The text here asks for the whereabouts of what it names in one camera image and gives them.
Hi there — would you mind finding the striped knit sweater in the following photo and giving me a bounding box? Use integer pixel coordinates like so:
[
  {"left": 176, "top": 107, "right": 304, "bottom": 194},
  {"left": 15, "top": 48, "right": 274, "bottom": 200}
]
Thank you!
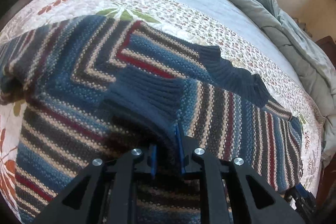
[{"left": 1, "top": 15, "right": 302, "bottom": 223}]

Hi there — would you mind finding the floral quilted bedspread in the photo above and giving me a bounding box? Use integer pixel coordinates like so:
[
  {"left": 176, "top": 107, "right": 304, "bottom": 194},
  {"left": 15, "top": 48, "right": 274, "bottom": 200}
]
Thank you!
[{"left": 1, "top": 0, "right": 322, "bottom": 223}]

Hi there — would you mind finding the grey comforter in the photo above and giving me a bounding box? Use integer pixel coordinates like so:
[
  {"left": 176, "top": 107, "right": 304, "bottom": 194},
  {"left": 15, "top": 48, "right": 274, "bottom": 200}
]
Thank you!
[{"left": 229, "top": 0, "right": 335, "bottom": 164}]

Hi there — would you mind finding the dark wooden bed frame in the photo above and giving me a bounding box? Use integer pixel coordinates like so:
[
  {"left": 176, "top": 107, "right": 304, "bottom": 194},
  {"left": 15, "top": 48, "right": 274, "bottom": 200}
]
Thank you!
[{"left": 315, "top": 36, "right": 335, "bottom": 208}]

